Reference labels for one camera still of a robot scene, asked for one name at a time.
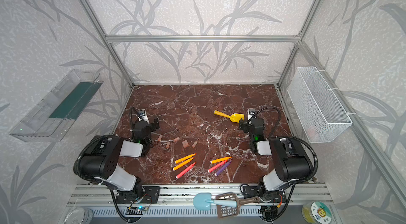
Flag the red pink marker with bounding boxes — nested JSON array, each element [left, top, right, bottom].
[[176, 162, 196, 179]]

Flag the clear plastic wall shelf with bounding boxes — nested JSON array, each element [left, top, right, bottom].
[[10, 69, 104, 142]]

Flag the right pink marker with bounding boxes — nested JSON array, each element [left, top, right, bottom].
[[207, 161, 227, 173]]

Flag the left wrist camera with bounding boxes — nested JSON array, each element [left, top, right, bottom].
[[138, 109, 149, 123]]

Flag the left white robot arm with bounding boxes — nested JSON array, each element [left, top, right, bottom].
[[74, 118, 160, 204]]

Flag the aluminium front rail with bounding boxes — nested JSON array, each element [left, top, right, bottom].
[[67, 183, 334, 207]]

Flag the lower left orange marker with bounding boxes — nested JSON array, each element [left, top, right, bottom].
[[172, 157, 193, 171]]

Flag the orange marker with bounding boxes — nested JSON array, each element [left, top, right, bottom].
[[172, 157, 193, 171], [210, 156, 232, 164], [174, 153, 196, 164]]

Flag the clear glass bowl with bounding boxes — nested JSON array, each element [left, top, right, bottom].
[[63, 207, 94, 224]]

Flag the green tape roll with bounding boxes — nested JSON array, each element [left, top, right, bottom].
[[302, 201, 333, 224]]

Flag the upper left orange marker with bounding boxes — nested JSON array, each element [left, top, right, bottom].
[[174, 153, 196, 164]]

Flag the purple marker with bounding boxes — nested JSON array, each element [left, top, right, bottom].
[[215, 159, 232, 176]]

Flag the right orange marker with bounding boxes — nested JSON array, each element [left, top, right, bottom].
[[210, 156, 232, 164]]

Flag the white wire basket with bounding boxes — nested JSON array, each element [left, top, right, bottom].
[[288, 67, 353, 143]]

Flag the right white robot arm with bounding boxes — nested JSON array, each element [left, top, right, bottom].
[[239, 117, 319, 202]]

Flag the yellow toy scoop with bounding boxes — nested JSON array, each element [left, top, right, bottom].
[[214, 110, 245, 123]]

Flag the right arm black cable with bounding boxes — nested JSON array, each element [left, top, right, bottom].
[[250, 106, 319, 185]]

